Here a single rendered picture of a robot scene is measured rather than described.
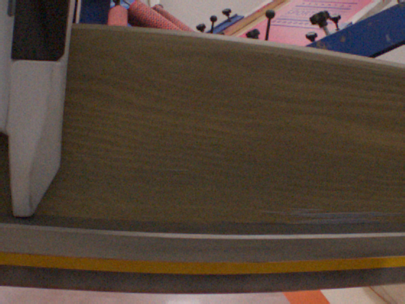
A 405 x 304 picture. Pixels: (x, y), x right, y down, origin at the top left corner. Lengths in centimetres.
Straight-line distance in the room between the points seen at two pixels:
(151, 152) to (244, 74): 4
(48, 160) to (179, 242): 5
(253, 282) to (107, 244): 7
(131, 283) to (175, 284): 2
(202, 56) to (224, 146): 3
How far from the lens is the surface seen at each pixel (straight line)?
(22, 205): 17
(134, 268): 19
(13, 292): 39
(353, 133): 19
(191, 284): 20
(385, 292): 44
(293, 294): 42
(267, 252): 18
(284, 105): 18
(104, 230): 16
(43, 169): 16
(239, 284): 20
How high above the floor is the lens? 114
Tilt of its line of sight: 12 degrees down
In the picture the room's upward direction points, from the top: 6 degrees clockwise
